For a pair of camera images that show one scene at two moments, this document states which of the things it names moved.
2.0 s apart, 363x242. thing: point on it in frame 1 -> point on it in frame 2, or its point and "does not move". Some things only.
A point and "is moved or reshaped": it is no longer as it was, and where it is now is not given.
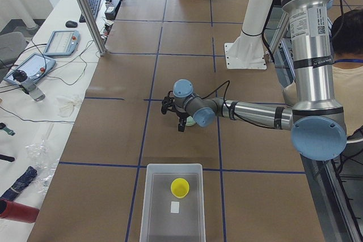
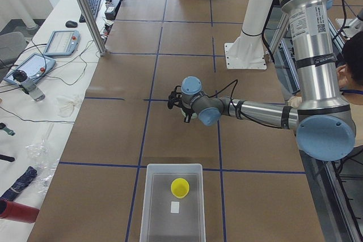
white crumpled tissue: [66, 106] does not move
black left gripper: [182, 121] -> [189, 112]
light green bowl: [190, 121] is moved or reshaped
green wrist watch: [3, 127] does not move
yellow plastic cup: [180, 187] does not move
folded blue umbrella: [23, 181] does not move
